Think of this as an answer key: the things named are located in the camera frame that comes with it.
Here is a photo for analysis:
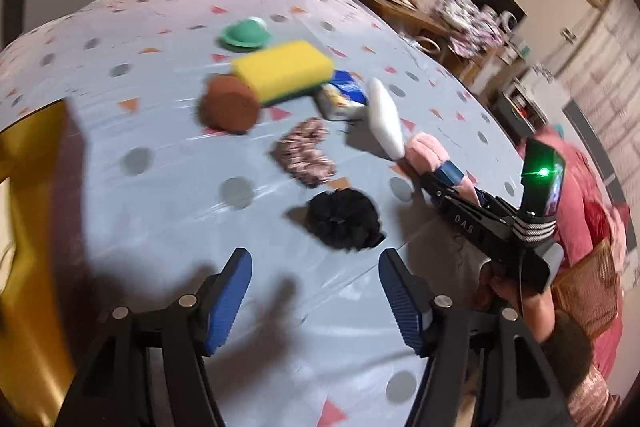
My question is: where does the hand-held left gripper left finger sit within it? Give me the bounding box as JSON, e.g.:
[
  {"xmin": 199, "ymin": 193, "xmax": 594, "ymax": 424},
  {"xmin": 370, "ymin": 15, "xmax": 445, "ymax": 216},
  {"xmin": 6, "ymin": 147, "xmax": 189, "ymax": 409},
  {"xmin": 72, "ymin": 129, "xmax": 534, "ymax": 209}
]
[{"xmin": 54, "ymin": 248, "xmax": 253, "ymax": 427}]

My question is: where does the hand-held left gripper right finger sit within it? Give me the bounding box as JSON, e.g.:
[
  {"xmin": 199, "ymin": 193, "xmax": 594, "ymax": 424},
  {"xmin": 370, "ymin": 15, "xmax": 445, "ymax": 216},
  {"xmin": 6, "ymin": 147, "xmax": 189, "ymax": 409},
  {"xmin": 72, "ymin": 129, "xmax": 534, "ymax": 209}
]
[{"xmin": 378, "ymin": 248, "xmax": 575, "ymax": 427}]

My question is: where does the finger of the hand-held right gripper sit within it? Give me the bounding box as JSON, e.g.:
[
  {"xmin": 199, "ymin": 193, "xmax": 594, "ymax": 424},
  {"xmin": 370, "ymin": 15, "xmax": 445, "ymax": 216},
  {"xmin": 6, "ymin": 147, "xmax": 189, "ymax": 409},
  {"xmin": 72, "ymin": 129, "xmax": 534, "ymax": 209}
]
[
  {"xmin": 474, "ymin": 188, "xmax": 517, "ymax": 219},
  {"xmin": 419, "ymin": 160, "xmax": 482, "ymax": 208}
]

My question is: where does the pink fluffy scrunchie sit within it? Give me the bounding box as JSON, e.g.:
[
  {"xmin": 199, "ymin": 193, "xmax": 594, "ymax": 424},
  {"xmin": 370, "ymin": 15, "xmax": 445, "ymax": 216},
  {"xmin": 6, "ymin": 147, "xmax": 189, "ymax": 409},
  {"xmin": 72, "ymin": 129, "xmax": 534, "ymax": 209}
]
[{"xmin": 402, "ymin": 132, "xmax": 478, "ymax": 208}]

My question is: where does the yellow sponge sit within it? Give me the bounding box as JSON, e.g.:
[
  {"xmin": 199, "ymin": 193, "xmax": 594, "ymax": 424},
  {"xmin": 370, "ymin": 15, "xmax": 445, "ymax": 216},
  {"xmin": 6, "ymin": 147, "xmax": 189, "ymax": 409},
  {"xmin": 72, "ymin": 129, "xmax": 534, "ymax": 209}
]
[{"xmin": 231, "ymin": 41, "xmax": 335, "ymax": 106}]

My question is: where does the green silicone bottle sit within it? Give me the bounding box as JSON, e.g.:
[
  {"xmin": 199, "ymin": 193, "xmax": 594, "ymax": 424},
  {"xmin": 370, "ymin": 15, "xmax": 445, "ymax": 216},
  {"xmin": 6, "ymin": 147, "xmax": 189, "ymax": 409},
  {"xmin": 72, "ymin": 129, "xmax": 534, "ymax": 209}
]
[{"xmin": 220, "ymin": 19, "xmax": 273, "ymax": 54}]

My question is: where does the person's right forearm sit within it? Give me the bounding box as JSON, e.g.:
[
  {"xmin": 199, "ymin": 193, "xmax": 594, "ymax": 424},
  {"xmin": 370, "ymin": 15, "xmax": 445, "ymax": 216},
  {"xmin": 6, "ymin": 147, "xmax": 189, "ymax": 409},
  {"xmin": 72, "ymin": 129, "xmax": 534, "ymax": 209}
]
[{"xmin": 520, "ymin": 292, "xmax": 623, "ymax": 427}]

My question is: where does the person's right hand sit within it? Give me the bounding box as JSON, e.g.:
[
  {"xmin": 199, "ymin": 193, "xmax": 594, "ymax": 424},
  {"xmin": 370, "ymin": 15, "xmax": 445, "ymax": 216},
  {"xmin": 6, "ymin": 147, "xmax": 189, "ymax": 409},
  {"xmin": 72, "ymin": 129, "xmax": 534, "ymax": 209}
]
[{"xmin": 474, "ymin": 258, "xmax": 524, "ymax": 314}]

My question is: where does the person's pink clothing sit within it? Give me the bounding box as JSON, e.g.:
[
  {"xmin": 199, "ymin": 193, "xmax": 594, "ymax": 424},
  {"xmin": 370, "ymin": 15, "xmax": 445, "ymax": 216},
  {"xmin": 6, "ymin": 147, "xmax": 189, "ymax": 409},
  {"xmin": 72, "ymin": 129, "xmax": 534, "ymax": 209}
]
[{"xmin": 545, "ymin": 132, "xmax": 631, "ymax": 388}]

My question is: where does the dark storage shelf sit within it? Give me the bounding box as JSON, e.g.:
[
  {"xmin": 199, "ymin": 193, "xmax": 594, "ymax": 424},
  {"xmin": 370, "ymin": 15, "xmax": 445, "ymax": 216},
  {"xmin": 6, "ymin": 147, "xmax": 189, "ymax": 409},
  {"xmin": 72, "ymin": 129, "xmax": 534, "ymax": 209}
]
[{"xmin": 495, "ymin": 79, "xmax": 548, "ymax": 140}]

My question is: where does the black scrunchie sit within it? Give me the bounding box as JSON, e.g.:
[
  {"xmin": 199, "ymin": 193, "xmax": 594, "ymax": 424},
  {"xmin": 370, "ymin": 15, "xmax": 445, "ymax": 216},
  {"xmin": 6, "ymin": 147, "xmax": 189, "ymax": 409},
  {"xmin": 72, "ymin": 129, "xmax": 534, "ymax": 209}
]
[{"xmin": 305, "ymin": 188, "xmax": 387, "ymax": 253}]

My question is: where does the patterned tablecloth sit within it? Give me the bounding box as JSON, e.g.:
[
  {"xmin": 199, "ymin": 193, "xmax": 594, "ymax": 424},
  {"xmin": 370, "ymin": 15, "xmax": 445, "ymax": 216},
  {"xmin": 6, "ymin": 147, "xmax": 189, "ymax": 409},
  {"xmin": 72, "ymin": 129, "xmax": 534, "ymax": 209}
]
[{"xmin": 0, "ymin": 0, "xmax": 526, "ymax": 427}]

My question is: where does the blue and white packet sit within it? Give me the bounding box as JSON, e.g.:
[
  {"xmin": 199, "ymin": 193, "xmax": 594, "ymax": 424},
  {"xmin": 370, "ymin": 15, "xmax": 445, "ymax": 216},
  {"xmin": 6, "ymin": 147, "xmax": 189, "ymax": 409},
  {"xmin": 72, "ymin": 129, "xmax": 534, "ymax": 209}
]
[{"xmin": 314, "ymin": 71, "xmax": 371, "ymax": 122}]

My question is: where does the patterned pink scrunchie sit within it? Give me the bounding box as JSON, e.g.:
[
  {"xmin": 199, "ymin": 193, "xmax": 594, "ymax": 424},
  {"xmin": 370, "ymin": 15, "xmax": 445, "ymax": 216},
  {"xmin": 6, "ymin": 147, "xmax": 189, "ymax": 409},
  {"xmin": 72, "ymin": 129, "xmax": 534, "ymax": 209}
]
[{"xmin": 274, "ymin": 117, "xmax": 337, "ymax": 188}]

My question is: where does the floral cloth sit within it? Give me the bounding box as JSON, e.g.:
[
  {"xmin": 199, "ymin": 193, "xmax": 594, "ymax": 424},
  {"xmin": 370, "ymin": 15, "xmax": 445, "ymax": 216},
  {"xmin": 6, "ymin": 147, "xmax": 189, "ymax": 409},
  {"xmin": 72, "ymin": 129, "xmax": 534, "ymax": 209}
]
[{"xmin": 435, "ymin": 0, "xmax": 506, "ymax": 55}]

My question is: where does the wooden side table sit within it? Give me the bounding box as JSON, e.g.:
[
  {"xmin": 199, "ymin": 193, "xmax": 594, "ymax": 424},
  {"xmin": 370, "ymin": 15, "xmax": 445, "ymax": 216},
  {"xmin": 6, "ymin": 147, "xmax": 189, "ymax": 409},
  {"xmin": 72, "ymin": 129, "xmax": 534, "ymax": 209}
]
[{"xmin": 325, "ymin": 0, "xmax": 481, "ymax": 72}]

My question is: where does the brown round scrub pad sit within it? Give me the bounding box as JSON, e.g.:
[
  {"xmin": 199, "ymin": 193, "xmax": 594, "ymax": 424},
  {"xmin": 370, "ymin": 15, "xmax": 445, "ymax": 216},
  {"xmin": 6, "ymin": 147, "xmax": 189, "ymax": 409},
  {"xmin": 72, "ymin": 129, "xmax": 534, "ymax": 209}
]
[{"xmin": 197, "ymin": 74, "xmax": 261, "ymax": 135}]

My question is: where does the wooden cabinet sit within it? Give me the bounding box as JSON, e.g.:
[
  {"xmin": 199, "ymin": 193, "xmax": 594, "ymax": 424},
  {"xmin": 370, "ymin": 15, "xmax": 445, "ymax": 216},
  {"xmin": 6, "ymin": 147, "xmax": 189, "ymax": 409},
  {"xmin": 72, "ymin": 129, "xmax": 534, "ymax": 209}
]
[{"xmin": 0, "ymin": 102, "xmax": 76, "ymax": 413}]

